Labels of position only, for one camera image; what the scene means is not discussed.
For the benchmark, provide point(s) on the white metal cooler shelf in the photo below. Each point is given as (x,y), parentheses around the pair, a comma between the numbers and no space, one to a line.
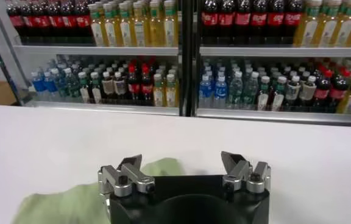
(285,52)
(102,108)
(285,117)
(102,50)

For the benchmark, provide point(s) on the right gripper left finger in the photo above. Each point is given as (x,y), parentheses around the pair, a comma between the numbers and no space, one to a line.
(123,182)

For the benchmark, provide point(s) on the light green t-shirt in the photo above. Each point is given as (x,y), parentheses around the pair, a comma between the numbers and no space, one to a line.
(65,204)

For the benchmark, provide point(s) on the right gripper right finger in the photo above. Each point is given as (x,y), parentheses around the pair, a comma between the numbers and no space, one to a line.
(254,181)

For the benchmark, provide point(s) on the dark bottle beige label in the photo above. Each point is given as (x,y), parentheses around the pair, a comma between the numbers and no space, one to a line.
(120,86)
(108,86)
(292,91)
(307,92)

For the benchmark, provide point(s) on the blue label water bottle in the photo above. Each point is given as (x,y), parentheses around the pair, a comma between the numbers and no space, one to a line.
(38,86)
(206,92)
(50,86)
(221,93)

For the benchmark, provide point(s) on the clear green water bottle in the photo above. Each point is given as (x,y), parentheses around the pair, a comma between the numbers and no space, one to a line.
(251,92)
(62,85)
(72,85)
(236,91)

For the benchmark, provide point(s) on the red cap cola bottle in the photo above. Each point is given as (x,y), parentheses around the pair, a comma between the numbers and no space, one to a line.
(147,89)
(209,19)
(134,88)
(16,21)
(259,19)
(84,21)
(44,21)
(226,19)
(242,19)
(275,19)
(57,21)
(30,21)
(322,92)
(291,19)
(338,92)
(71,21)

